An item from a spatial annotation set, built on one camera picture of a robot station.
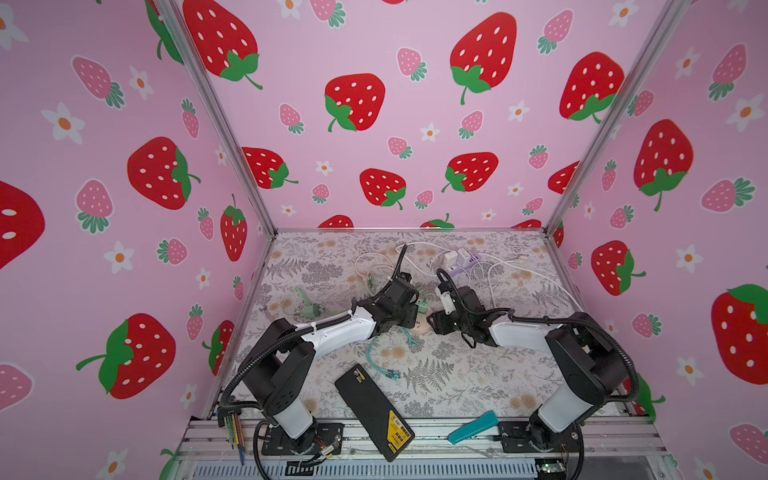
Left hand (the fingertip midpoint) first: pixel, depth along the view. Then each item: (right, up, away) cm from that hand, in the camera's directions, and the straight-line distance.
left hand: (411, 309), depth 89 cm
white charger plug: (+16, +15, +14) cm, 26 cm away
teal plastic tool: (+16, -28, -13) cm, 35 cm away
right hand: (+7, -3, +4) cm, 9 cm away
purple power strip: (+25, +15, +21) cm, 36 cm away
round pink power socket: (+4, -5, +4) cm, 7 cm away
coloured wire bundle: (-48, -26, -13) cm, 56 cm away
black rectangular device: (-10, -26, -12) cm, 30 cm away
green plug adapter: (+4, +1, +2) cm, 4 cm away
